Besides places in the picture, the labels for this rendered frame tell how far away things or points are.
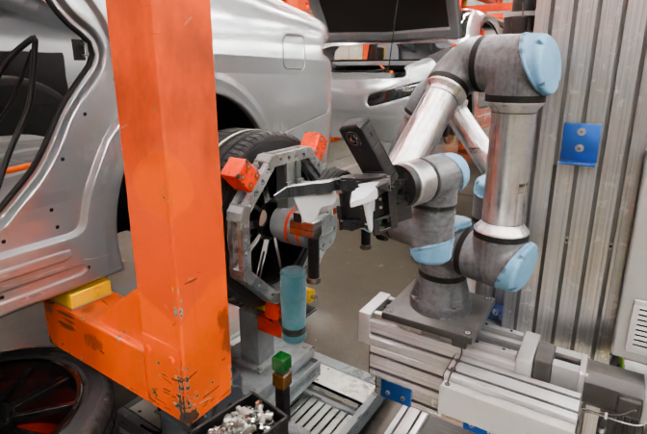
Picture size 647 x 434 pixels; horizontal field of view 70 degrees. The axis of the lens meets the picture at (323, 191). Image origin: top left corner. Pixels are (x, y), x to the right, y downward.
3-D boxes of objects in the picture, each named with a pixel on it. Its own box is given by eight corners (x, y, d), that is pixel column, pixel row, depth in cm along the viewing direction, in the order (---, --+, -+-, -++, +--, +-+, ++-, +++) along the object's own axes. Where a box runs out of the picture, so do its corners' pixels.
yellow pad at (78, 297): (90, 283, 161) (88, 269, 159) (113, 293, 153) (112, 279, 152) (48, 298, 150) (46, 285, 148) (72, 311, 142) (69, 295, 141)
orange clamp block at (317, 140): (305, 160, 182) (313, 139, 184) (323, 162, 178) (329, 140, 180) (297, 151, 177) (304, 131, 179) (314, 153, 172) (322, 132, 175)
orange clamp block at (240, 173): (244, 172, 154) (229, 156, 147) (262, 175, 149) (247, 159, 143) (234, 190, 151) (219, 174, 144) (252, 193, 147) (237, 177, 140)
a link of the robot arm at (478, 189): (465, 217, 156) (468, 177, 152) (481, 208, 165) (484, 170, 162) (501, 224, 148) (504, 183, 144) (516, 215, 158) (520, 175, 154)
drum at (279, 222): (291, 234, 179) (291, 198, 176) (338, 244, 168) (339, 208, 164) (268, 244, 168) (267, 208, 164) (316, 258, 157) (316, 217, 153)
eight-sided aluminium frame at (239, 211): (321, 265, 201) (321, 139, 187) (334, 268, 197) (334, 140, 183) (231, 319, 157) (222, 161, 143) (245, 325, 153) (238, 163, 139)
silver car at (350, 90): (430, 107, 872) (435, 16, 832) (537, 112, 773) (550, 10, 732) (251, 140, 473) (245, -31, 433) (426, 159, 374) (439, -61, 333)
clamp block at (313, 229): (298, 229, 149) (297, 213, 147) (322, 235, 144) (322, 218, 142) (289, 234, 145) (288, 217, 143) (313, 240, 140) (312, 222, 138)
